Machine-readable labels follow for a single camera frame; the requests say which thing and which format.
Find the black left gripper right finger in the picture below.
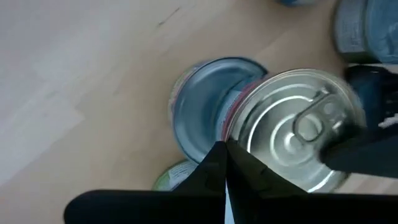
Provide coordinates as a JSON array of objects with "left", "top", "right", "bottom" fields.
[{"left": 226, "top": 139, "right": 398, "bottom": 224}]

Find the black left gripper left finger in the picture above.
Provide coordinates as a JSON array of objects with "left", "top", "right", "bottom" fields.
[{"left": 63, "top": 141, "right": 227, "bottom": 224}]

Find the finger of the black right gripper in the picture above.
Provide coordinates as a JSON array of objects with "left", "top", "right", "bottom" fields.
[{"left": 319, "top": 130, "right": 398, "bottom": 180}]

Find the green label tuna can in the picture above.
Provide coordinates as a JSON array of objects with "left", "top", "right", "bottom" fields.
[
  {"left": 151, "top": 159, "right": 200, "bottom": 192},
  {"left": 169, "top": 56, "right": 269, "bottom": 165}
]

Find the blue label gold lid can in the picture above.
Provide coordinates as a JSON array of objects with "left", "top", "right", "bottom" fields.
[{"left": 333, "top": 0, "right": 398, "bottom": 65}]

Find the pink label silver lid can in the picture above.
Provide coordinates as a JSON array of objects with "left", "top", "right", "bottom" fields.
[{"left": 228, "top": 68, "right": 367, "bottom": 194}]

